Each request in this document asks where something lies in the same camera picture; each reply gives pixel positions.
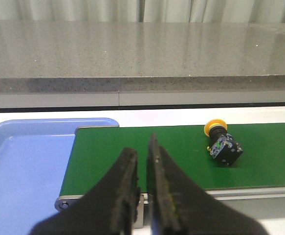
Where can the blue plastic tray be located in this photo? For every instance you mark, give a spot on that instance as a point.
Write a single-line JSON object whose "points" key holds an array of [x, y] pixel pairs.
{"points": [[33, 159]]}

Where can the yellow black push button switch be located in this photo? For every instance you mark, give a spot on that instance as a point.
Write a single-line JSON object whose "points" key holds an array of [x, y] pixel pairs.
{"points": [[222, 146]]}

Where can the grey stone countertop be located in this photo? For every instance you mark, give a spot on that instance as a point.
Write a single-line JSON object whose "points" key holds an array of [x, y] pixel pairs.
{"points": [[80, 65]]}

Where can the green conveyor belt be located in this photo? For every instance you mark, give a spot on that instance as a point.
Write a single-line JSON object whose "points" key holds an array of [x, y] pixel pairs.
{"points": [[262, 164]]}

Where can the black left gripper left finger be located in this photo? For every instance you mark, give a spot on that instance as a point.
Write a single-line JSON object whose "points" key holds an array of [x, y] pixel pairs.
{"points": [[109, 208]]}

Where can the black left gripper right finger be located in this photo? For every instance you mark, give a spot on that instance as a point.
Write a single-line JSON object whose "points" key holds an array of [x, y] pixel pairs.
{"points": [[179, 206]]}

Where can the aluminium conveyor frame rail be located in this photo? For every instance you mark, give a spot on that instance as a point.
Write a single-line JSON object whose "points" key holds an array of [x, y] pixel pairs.
{"points": [[267, 205]]}

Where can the white pleated curtain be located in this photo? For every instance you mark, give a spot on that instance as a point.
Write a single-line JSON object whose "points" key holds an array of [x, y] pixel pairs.
{"points": [[149, 11]]}

